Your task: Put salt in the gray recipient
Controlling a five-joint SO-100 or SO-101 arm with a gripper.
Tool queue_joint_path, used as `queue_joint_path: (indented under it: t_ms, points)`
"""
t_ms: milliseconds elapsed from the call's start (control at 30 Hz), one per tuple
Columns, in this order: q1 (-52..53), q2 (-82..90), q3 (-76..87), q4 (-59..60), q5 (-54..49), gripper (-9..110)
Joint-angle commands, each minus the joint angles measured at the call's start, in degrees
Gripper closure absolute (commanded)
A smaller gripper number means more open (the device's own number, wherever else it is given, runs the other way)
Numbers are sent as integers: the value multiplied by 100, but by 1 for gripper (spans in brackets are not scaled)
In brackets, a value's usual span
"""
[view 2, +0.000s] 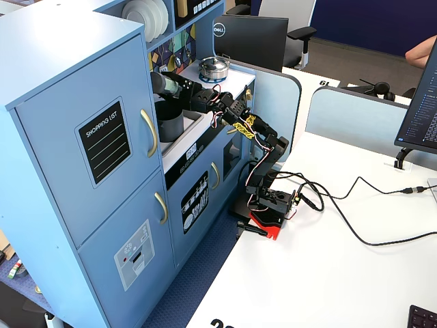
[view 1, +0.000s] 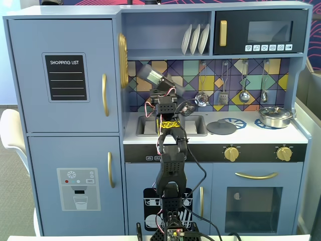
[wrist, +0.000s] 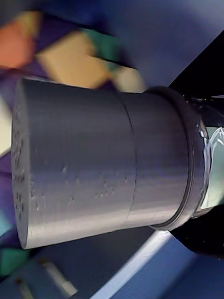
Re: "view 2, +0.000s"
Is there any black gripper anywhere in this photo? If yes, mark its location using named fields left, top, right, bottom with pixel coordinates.
left=163, top=70, right=223, bottom=113

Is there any gray salt shaker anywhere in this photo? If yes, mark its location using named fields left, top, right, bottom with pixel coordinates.
left=150, top=70, right=184, bottom=98

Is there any person bare forearm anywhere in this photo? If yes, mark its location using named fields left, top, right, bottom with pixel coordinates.
left=405, top=33, right=437, bottom=68

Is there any gray toy sink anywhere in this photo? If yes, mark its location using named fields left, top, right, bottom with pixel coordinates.
left=160, top=111, right=206, bottom=154

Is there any gray plastic pot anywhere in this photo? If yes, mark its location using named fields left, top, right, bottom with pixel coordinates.
left=155, top=98, right=185, bottom=144

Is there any steel pot with lid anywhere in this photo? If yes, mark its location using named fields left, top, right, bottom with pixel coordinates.
left=197, top=55, right=231, bottom=80

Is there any black toy microwave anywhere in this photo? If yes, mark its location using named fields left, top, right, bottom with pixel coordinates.
left=173, top=0, right=222, bottom=30

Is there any white toy plate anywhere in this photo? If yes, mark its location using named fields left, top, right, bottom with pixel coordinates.
left=121, top=0, right=154, bottom=44
left=155, top=0, right=170, bottom=33
left=143, top=0, right=164, bottom=39

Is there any black oven control panel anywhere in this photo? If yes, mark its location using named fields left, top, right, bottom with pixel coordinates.
left=164, top=122, right=236, bottom=191

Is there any black Dell monitor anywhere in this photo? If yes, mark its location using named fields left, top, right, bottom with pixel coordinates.
left=212, top=14, right=290, bottom=72

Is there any light blue desk divider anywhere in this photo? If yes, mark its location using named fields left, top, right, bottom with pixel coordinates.
left=228, top=58, right=303, bottom=161
left=305, top=85, right=437, bottom=172

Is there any black shopping list board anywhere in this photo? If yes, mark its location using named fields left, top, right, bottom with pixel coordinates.
left=74, top=96, right=133, bottom=190

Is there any blue oven door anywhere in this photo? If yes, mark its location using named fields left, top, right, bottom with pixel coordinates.
left=218, top=128, right=247, bottom=197

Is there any blue cabinet door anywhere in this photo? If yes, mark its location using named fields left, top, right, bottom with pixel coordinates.
left=167, top=150, right=223, bottom=268

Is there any white office chair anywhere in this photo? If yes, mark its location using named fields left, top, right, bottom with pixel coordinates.
left=225, top=0, right=318, bottom=71

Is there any blue toy kitchen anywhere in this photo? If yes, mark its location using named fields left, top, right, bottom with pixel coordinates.
left=0, top=0, right=257, bottom=328

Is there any blue fridge door with chalkboard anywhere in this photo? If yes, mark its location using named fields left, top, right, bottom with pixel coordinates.
left=15, top=32, right=162, bottom=249

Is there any black table clamp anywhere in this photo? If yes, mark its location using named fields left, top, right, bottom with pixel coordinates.
left=236, top=220, right=269, bottom=238

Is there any gray water dispenser sticker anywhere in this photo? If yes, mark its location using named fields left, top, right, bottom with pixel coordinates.
left=113, top=218, right=156, bottom=292

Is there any black headset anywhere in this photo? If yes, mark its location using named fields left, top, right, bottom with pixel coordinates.
left=358, top=78, right=397, bottom=102

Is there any blue fridge door with dispenser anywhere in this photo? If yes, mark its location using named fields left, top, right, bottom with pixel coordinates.
left=76, top=169, right=177, bottom=328

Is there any black monitor stand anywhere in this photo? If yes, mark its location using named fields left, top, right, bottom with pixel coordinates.
left=384, top=147, right=414, bottom=172

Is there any cardboard box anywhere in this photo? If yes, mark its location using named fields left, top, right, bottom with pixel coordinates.
left=0, top=229, right=16, bottom=262

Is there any monitor with lit screen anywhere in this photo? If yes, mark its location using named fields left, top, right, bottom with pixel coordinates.
left=393, top=36, right=437, bottom=155

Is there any red white green tube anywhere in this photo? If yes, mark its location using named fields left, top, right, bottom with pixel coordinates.
left=6, top=258, right=29, bottom=279

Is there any gray laptop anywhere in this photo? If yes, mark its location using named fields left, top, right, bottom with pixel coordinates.
left=426, top=177, right=437, bottom=206

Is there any black keyboard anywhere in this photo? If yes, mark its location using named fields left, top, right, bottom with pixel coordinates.
left=408, top=303, right=437, bottom=328

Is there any curved gold fridge handle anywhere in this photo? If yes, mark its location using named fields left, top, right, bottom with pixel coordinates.
left=154, top=191, right=169, bottom=226
left=139, top=108, right=158, bottom=159

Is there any small gold cabinet handle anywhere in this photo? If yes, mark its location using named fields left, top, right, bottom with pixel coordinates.
left=210, top=161, right=221, bottom=191

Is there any red robot base mount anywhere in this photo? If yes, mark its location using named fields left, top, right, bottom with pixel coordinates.
left=249, top=208, right=287, bottom=242

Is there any thin black cable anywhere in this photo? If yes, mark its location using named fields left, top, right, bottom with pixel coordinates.
left=300, top=176, right=406, bottom=201

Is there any thick black cable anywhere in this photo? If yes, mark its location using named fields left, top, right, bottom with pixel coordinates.
left=272, top=170, right=437, bottom=247

